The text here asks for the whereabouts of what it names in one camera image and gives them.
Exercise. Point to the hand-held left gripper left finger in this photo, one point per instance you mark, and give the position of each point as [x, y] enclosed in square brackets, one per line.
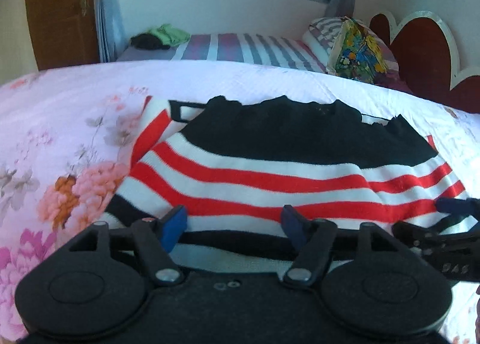
[175, 227]

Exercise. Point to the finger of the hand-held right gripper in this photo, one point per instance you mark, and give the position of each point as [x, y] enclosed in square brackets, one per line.
[459, 206]
[450, 250]

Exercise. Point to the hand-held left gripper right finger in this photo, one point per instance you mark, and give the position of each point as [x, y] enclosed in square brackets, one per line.
[294, 226]

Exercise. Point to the striped knit sweater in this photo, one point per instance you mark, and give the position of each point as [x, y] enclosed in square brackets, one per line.
[262, 175]

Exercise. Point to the maroon cloth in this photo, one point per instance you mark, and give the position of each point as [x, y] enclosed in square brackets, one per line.
[393, 83]

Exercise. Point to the red scalloped headboard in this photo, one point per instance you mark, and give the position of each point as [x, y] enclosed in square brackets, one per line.
[423, 55]

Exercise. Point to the floral bed sheet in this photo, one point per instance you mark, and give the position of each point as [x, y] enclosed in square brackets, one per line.
[56, 122]

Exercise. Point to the colourful floral pillow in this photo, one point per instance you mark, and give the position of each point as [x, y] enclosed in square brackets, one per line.
[356, 55]

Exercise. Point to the striped bed sheet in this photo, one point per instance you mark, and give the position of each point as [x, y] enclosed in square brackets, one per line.
[243, 48]

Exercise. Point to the dark cloth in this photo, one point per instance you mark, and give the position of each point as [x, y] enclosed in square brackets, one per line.
[148, 42]

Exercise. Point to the green cloth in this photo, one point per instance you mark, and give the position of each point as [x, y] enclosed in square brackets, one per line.
[168, 33]

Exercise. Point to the striped pillow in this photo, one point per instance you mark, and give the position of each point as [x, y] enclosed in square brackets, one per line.
[322, 29]

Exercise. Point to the wooden door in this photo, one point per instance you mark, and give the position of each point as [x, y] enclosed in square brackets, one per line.
[56, 10]

